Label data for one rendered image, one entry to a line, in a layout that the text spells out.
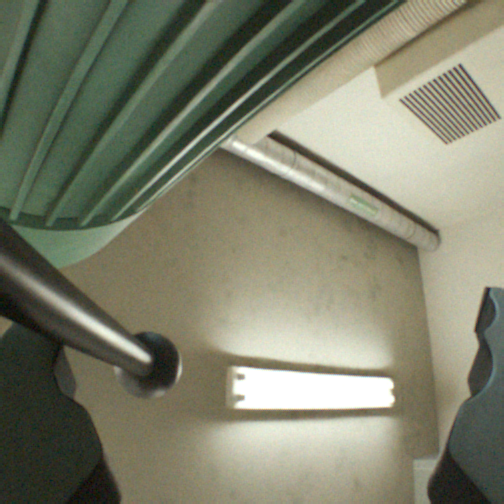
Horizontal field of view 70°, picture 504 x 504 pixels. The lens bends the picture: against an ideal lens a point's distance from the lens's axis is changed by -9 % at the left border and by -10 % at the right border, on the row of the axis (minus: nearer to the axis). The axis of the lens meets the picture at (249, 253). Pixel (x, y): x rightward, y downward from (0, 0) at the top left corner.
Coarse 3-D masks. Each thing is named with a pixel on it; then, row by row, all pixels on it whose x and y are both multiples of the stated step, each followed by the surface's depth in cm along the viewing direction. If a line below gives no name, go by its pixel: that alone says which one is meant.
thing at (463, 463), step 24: (480, 312) 11; (480, 336) 10; (480, 360) 9; (480, 384) 8; (480, 408) 7; (456, 432) 6; (480, 432) 6; (456, 456) 6; (480, 456) 6; (432, 480) 7; (456, 480) 6; (480, 480) 6
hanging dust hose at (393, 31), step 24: (432, 0) 116; (456, 0) 113; (384, 24) 130; (408, 24) 126; (360, 48) 140; (384, 48) 137; (312, 72) 157; (336, 72) 150; (360, 72) 149; (288, 96) 167; (312, 96) 162; (264, 120) 180
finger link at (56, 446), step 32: (0, 352) 9; (32, 352) 9; (64, 352) 9; (0, 384) 8; (32, 384) 8; (64, 384) 9; (0, 416) 7; (32, 416) 7; (64, 416) 7; (0, 448) 6; (32, 448) 6; (64, 448) 6; (96, 448) 6; (0, 480) 6; (32, 480) 6; (64, 480) 6; (96, 480) 6
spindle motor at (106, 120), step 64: (0, 0) 7; (64, 0) 7; (128, 0) 7; (192, 0) 8; (256, 0) 8; (320, 0) 9; (384, 0) 9; (0, 64) 9; (64, 64) 9; (128, 64) 9; (192, 64) 10; (256, 64) 11; (320, 64) 13; (0, 128) 11; (64, 128) 11; (128, 128) 12; (192, 128) 13; (0, 192) 15; (64, 192) 14; (128, 192) 17; (64, 256) 22
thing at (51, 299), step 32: (0, 224) 5; (0, 256) 5; (32, 256) 6; (0, 288) 6; (32, 288) 6; (64, 288) 8; (32, 320) 7; (64, 320) 8; (96, 320) 10; (96, 352) 11; (128, 352) 13; (160, 352) 19; (128, 384) 18; (160, 384) 19
